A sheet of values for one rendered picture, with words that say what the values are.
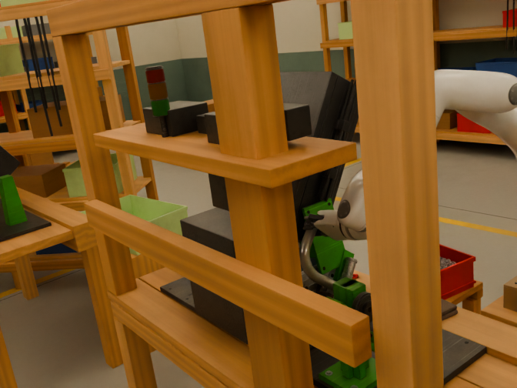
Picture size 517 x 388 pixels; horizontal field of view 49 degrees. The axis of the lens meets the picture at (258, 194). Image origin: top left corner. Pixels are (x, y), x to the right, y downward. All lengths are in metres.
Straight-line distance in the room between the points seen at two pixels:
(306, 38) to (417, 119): 8.44
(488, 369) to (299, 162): 0.81
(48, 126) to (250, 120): 3.36
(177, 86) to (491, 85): 10.78
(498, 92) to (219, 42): 0.70
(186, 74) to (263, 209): 10.91
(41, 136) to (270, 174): 3.49
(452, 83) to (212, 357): 1.02
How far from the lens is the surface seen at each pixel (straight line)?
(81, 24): 1.90
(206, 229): 1.73
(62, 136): 4.38
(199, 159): 1.33
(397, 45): 0.90
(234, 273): 1.33
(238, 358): 1.75
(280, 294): 1.21
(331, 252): 1.76
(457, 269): 2.16
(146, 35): 11.77
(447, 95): 1.50
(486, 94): 1.53
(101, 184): 2.15
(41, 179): 4.61
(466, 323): 1.82
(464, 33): 6.97
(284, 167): 1.14
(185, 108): 1.62
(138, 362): 2.44
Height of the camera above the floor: 1.82
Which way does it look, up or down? 17 degrees down
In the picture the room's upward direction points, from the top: 7 degrees counter-clockwise
